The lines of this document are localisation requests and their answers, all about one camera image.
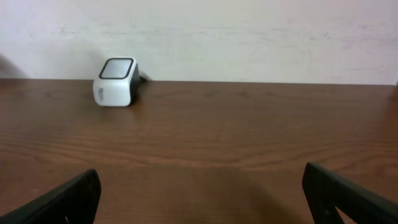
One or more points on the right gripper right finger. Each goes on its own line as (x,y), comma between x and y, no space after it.
(327,193)

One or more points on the white barcode scanner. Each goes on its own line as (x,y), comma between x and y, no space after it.
(117,83)

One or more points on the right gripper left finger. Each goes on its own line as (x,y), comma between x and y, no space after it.
(75,201)

